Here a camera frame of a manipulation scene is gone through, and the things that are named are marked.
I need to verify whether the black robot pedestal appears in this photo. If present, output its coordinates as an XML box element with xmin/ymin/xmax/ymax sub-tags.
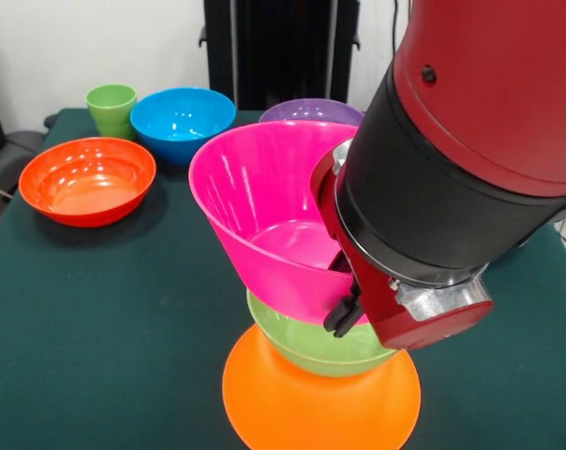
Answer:
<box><xmin>199</xmin><ymin>0</ymin><xmax>362</xmax><ymax>112</ymax></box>

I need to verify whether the dark green tablecloth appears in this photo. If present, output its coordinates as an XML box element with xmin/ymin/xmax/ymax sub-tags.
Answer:
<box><xmin>0</xmin><ymin>107</ymin><xmax>566</xmax><ymax>450</ymax></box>

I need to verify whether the blue bowl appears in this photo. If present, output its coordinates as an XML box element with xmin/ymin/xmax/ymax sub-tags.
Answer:
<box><xmin>129</xmin><ymin>86</ymin><xmax>238</xmax><ymax>168</ymax></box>

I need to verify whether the green cup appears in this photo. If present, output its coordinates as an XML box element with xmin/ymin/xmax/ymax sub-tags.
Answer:
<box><xmin>84</xmin><ymin>82</ymin><xmax>138</xmax><ymax>142</ymax></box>

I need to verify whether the large red-orange bowl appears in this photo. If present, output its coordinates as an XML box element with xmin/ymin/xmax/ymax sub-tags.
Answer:
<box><xmin>18</xmin><ymin>136</ymin><xmax>157</xmax><ymax>229</ymax></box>

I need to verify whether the purple bowl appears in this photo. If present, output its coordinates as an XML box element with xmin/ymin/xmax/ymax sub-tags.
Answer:
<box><xmin>258</xmin><ymin>97</ymin><xmax>365</xmax><ymax>128</ymax></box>

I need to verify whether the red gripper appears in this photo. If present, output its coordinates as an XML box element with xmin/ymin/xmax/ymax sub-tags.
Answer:
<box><xmin>310</xmin><ymin>149</ymin><xmax>494</xmax><ymax>352</ymax></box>

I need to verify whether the pink bowl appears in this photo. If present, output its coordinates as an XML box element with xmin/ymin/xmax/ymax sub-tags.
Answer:
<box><xmin>187</xmin><ymin>120</ymin><xmax>371</xmax><ymax>325</ymax></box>

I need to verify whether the black office chair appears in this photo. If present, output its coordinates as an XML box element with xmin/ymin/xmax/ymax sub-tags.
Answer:
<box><xmin>0</xmin><ymin>129</ymin><xmax>48</xmax><ymax>207</ymax></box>

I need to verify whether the green bowl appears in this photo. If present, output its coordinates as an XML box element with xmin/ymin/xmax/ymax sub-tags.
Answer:
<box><xmin>246</xmin><ymin>288</ymin><xmax>399</xmax><ymax>379</ymax></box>

